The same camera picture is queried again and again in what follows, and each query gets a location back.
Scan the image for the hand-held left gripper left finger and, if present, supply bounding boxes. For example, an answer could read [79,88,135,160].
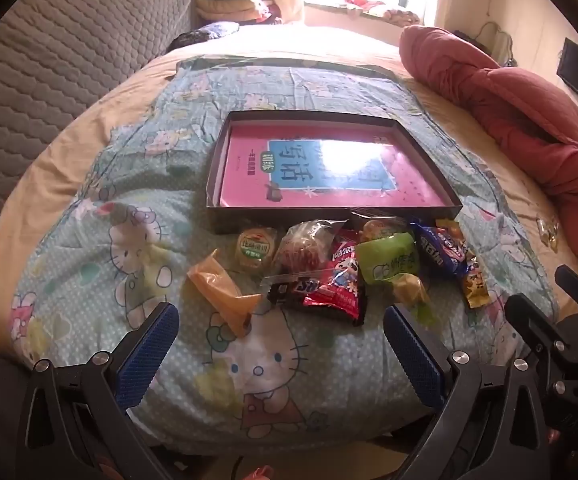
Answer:
[16,303,181,480]

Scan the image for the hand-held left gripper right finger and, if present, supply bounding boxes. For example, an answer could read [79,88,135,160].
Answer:
[383,304,565,480]

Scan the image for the orange snack packet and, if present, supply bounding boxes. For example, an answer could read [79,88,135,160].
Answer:
[187,249,262,338]

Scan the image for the red lollipop packet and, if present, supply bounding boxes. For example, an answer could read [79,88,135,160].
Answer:
[303,232,368,326]

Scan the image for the green snack packet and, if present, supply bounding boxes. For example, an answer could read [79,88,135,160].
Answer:
[356,232,435,323]

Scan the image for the blue snack packet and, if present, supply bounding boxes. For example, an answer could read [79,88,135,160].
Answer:
[409,217,470,277]

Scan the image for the brown chocolate bar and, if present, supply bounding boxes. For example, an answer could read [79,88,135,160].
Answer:
[260,272,335,308]

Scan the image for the round pastry green label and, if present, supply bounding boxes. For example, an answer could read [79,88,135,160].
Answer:
[236,226,278,273]

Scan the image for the shallow dark cardboard box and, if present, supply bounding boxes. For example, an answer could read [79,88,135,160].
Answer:
[205,110,464,235]

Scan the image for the small wrapped candies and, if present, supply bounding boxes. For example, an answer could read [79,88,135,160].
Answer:
[536,215,560,248]

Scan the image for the cartoon cat printed blanket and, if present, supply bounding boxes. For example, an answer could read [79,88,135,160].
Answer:
[11,55,557,443]

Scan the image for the clear packet red-brown snack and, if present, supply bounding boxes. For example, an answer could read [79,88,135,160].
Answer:
[273,219,347,278]

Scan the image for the red quilt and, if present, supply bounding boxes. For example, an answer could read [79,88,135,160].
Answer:
[399,25,578,281]

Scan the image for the pink book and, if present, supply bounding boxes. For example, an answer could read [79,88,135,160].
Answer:
[219,125,450,209]

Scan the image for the beige bed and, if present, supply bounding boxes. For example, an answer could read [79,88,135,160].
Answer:
[0,25,578,361]

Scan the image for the grey quilted headboard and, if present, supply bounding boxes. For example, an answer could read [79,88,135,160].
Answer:
[0,0,197,346]

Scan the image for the dark patterned pillow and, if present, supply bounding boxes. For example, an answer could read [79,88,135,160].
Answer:
[169,21,240,52]

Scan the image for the colourful clothes pile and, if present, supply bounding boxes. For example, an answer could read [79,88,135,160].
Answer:
[341,0,422,28]

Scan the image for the white wall cable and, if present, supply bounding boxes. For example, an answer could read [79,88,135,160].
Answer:
[484,20,517,67]

